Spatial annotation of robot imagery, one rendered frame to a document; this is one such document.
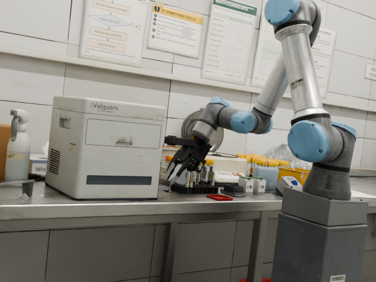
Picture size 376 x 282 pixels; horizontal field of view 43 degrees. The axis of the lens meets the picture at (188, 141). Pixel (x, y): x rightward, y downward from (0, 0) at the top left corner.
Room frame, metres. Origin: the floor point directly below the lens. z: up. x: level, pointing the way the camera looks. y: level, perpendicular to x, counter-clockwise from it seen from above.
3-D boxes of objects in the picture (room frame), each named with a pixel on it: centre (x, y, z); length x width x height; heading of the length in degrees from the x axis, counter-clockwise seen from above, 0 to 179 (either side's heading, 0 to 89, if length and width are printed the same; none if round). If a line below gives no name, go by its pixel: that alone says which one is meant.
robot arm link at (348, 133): (1.51, -0.46, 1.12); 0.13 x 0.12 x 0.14; 138
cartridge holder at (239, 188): (1.80, -0.19, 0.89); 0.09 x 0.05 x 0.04; 36
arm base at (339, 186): (1.52, -0.46, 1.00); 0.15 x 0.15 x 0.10
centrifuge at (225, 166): (2.13, -0.14, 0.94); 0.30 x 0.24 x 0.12; 26
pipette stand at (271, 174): (1.98, -0.34, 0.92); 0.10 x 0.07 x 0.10; 117
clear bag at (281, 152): (2.57, -0.49, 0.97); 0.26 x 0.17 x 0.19; 139
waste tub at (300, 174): (2.06, -0.49, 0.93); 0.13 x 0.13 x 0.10; 40
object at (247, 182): (1.85, -0.24, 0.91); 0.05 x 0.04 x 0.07; 35
